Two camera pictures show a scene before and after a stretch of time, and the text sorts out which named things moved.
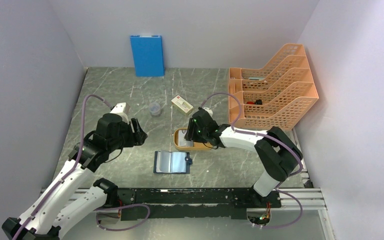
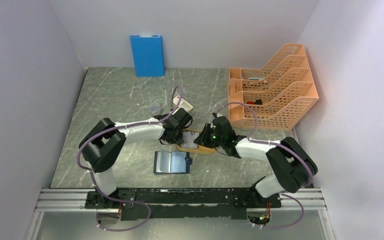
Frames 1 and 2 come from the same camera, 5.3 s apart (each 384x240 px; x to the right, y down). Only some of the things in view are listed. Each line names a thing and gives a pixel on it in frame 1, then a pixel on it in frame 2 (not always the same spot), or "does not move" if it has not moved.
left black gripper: x=138 y=137 -> x=177 y=140
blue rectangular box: x=148 y=55 does not move
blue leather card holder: x=166 y=162 does not move
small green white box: x=182 y=105 does not move
